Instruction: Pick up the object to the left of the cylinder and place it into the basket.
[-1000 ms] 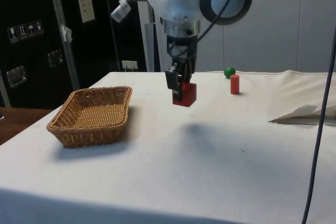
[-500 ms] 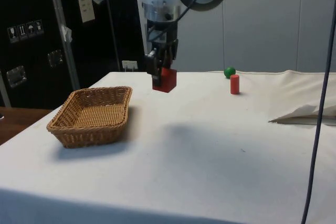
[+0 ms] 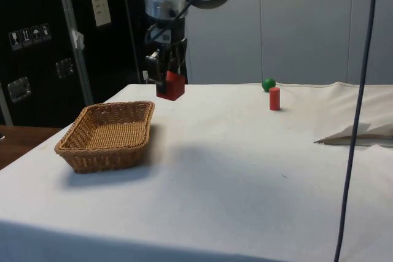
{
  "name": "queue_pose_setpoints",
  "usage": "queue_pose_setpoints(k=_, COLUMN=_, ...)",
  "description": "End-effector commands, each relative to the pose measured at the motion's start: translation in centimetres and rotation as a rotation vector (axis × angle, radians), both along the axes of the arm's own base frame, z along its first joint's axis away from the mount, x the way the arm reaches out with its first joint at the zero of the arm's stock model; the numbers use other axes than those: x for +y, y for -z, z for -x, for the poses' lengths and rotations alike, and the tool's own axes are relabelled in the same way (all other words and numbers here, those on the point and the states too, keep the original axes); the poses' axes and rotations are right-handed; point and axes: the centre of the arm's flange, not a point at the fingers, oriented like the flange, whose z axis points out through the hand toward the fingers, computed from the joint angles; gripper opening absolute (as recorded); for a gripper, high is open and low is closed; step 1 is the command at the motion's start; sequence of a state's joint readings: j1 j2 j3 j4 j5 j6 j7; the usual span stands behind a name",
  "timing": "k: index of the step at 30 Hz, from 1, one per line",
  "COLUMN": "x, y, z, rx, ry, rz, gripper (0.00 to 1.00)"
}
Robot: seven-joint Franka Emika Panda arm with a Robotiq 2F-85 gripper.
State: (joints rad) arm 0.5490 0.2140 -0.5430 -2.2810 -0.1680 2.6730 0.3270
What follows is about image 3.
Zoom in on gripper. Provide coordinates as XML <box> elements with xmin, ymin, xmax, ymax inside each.
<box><xmin>144</xmin><ymin>17</ymin><xmax>189</xmax><ymax>91</ymax></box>

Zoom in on red cube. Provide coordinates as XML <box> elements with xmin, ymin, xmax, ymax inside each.
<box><xmin>155</xmin><ymin>71</ymin><xmax>187</xmax><ymax>102</ymax></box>

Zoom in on wicker basket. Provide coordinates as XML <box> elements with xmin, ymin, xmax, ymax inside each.
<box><xmin>54</xmin><ymin>100</ymin><xmax>156</xmax><ymax>174</ymax></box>

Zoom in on red cylinder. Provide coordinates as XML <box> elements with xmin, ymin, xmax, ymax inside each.
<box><xmin>269</xmin><ymin>87</ymin><xmax>281</xmax><ymax>112</ymax></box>

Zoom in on silver metal pole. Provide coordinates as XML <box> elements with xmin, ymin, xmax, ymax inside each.
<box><xmin>54</xmin><ymin>0</ymin><xmax>94</xmax><ymax>107</ymax></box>

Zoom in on green ball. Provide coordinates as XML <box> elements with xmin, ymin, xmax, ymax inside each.
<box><xmin>262</xmin><ymin>77</ymin><xmax>276</xmax><ymax>93</ymax></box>

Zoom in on black cabinet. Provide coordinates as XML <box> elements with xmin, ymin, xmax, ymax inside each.
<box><xmin>0</xmin><ymin>0</ymin><xmax>148</xmax><ymax>128</ymax></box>

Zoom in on dark blue cable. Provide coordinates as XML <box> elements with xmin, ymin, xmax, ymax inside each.
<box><xmin>333</xmin><ymin>0</ymin><xmax>379</xmax><ymax>262</ymax></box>

